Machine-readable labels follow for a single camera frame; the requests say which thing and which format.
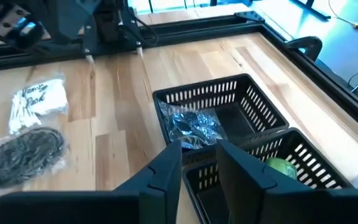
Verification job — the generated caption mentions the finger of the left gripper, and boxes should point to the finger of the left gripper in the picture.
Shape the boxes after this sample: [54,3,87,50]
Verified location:
[53,0,74,43]
[73,0,101,44]

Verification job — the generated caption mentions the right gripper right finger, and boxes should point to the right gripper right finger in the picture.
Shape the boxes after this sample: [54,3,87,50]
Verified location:
[214,139,358,224]

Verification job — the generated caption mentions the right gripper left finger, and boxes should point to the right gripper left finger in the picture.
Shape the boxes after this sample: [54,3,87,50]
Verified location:
[0,139,183,224]

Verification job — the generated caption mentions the small green bottle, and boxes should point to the small green bottle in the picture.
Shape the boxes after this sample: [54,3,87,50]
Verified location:
[265,156,298,181]

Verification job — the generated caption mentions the bagged cotton swab vanity pack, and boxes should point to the bagged cotton swab vanity pack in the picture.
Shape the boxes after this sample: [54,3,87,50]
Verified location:
[7,73,71,135]

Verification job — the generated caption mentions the bagged black hair ties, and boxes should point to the bagged black hair ties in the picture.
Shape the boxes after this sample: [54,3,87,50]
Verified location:
[156,99,228,151]
[0,125,71,190]

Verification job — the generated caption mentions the black slotted plastic basket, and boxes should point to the black slotted plastic basket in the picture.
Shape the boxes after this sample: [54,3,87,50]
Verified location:
[181,126,354,224]
[152,73,290,151]

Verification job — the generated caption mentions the black aluminium table frame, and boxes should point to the black aluminium table frame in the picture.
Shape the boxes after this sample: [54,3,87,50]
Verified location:
[0,11,358,139]

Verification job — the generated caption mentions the black frame handle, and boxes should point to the black frame handle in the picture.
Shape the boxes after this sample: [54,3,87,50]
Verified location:
[285,35,323,62]

